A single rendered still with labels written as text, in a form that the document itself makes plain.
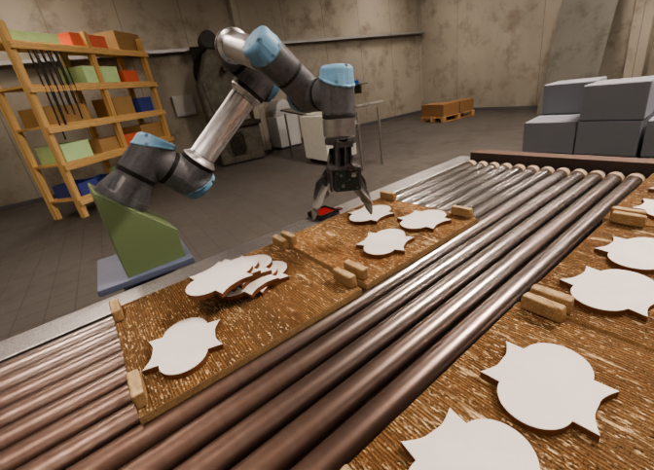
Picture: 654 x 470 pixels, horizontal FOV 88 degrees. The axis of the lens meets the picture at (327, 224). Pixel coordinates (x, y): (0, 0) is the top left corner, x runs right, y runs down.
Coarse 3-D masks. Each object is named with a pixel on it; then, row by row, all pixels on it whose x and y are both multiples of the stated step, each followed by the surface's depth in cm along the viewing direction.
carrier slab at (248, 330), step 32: (288, 256) 84; (288, 288) 70; (320, 288) 68; (352, 288) 67; (128, 320) 67; (160, 320) 66; (224, 320) 63; (256, 320) 62; (288, 320) 60; (128, 352) 58; (224, 352) 55; (256, 352) 55; (160, 384) 50; (192, 384) 50
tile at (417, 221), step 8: (408, 216) 94; (416, 216) 93; (424, 216) 92; (432, 216) 91; (440, 216) 91; (400, 224) 90; (408, 224) 89; (416, 224) 88; (424, 224) 87; (432, 224) 87; (440, 224) 87; (416, 232) 86; (432, 232) 85
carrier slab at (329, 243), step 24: (336, 216) 104; (456, 216) 92; (312, 240) 90; (336, 240) 88; (360, 240) 86; (432, 240) 81; (336, 264) 77; (360, 264) 75; (384, 264) 74; (408, 264) 75
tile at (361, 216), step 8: (376, 208) 103; (384, 208) 102; (352, 216) 100; (360, 216) 99; (368, 216) 98; (376, 216) 97; (384, 216) 97; (392, 216) 98; (360, 224) 96; (376, 224) 94
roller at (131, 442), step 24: (528, 192) 105; (504, 216) 96; (456, 240) 84; (384, 288) 70; (336, 312) 63; (312, 336) 60; (264, 360) 55; (216, 384) 51; (240, 384) 52; (192, 408) 48; (144, 432) 45; (168, 432) 46; (96, 456) 43; (120, 456) 43
